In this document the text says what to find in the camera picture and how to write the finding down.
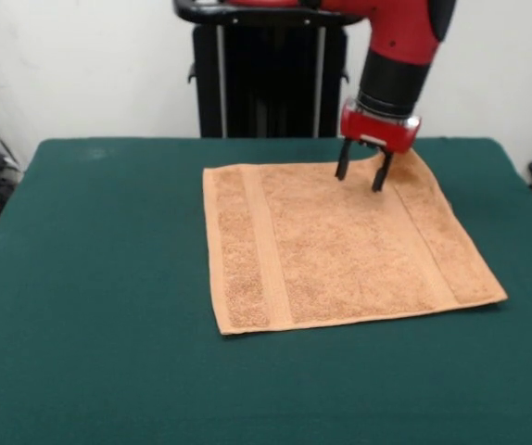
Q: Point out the tan terry towel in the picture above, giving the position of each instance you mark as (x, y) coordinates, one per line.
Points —
(340, 250)

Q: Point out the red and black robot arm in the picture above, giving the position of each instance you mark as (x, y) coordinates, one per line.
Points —
(400, 51)

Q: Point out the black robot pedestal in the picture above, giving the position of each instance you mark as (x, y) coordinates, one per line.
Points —
(266, 79)

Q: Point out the dark green table cloth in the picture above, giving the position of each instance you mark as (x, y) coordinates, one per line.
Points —
(108, 324)

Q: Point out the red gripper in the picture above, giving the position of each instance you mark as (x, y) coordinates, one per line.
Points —
(377, 130)

